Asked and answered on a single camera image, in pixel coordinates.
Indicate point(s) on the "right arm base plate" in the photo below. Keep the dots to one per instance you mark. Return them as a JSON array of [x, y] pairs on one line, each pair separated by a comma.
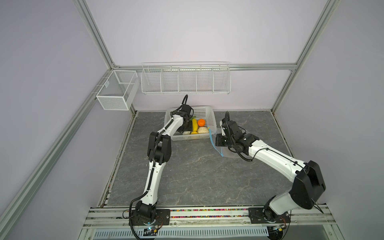
[[260, 215]]

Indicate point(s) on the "white mesh wall box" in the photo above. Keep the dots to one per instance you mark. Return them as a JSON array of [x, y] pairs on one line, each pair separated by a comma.
[[119, 90]]

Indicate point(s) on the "aluminium front rail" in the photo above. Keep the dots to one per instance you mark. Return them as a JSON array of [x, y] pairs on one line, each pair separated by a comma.
[[231, 216]]

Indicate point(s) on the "white wire wall shelf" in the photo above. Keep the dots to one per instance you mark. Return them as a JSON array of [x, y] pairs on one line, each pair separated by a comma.
[[186, 78]]

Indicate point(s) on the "orange toy fruit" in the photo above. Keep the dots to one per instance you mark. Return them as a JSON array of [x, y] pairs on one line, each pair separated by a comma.
[[201, 122]]

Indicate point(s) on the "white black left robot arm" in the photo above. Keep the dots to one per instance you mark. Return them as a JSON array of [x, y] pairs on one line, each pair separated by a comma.
[[159, 153]]

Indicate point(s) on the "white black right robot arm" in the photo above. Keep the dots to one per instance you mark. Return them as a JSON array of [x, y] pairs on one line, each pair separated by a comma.
[[306, 177]]

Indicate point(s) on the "clear zip top bag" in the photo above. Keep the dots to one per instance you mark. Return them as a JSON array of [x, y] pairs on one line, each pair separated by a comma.
[[219, 142]]

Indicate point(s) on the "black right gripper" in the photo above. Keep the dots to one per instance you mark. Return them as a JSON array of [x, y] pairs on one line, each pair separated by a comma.
[[218, 138]]

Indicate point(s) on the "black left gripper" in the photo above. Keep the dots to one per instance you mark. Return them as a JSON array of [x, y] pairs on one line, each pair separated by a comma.
[[189, 129]]

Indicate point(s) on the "white vent grille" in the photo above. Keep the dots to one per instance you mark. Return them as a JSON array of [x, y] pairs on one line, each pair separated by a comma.
[[183, 233]]

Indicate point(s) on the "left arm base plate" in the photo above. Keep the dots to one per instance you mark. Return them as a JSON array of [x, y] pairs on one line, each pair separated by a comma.
[[158, 217]]

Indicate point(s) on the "white perforated plastic basket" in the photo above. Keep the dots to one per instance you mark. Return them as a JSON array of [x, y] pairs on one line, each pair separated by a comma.
[[201, 112]]

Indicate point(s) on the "beige toy garlic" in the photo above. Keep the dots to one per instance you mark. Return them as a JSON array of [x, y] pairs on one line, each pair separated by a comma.
[[203, 130]]

